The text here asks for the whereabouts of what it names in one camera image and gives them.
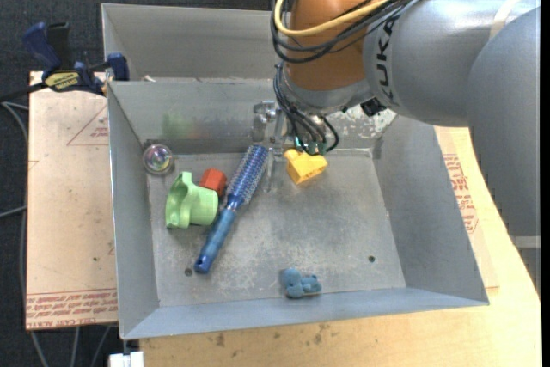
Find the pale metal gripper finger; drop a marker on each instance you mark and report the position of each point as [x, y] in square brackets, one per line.
[263, 120]
[278, 142]

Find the yellow toy block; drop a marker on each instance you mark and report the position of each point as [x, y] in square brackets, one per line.
[304, 167]

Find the red-orange small block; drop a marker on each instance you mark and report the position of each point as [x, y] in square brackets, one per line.
[213, 180]

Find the grey metal bin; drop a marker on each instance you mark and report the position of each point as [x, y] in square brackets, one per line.
[301, 228]

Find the blue hairbrush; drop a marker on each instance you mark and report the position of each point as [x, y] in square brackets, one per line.
[223, 223]

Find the light green plastic cup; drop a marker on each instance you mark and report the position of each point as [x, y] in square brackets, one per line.
[191, 204]

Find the clear iridescent ball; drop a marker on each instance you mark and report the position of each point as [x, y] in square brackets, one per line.
[157, 159]

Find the blue toy animal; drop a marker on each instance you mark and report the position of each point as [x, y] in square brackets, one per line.
[298, 283]

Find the brown cardboard board, red print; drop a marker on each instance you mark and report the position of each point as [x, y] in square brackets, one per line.
[69, 206]

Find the black cylinder on white bracket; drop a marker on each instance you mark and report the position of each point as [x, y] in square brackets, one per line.
[371, 106]

